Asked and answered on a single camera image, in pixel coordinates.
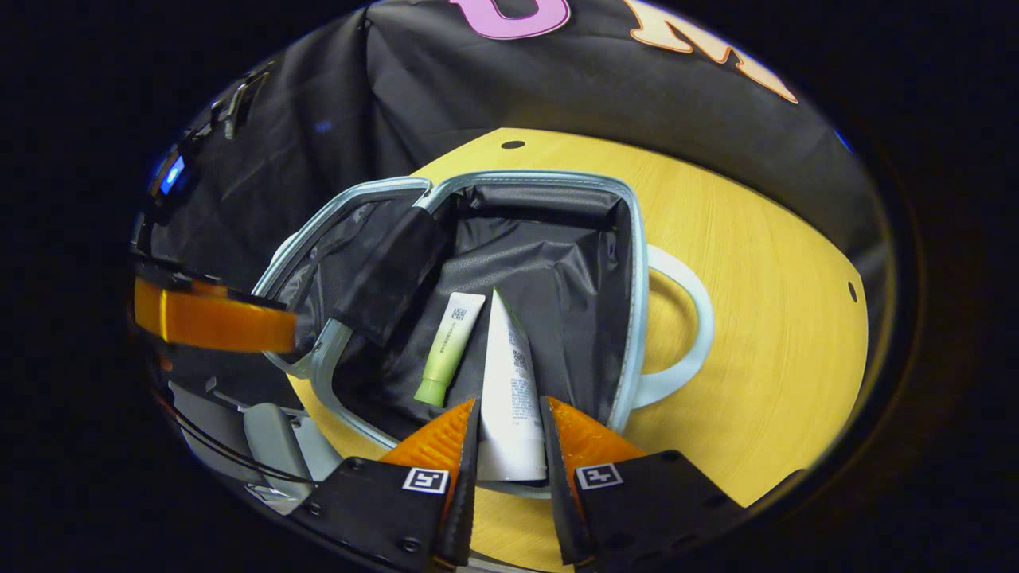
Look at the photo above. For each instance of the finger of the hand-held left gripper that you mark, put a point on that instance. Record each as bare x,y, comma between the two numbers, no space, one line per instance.
223,322

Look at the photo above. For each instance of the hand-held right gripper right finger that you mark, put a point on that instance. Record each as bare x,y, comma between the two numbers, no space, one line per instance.
561,485

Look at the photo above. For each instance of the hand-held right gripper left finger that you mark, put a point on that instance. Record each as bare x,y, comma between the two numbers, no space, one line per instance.
466,477

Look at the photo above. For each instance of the white skin care tube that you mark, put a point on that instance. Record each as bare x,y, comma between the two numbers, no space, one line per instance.
509,398

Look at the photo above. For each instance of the green skin care tube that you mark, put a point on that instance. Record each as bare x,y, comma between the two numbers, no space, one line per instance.
447,350

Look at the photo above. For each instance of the light blue suitcase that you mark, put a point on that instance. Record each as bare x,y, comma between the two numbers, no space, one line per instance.
541,286

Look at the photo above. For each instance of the grey chair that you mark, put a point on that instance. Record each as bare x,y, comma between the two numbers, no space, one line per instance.
275,438

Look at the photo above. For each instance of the black backdrop cloth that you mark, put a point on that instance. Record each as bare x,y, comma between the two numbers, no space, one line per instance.
557,87

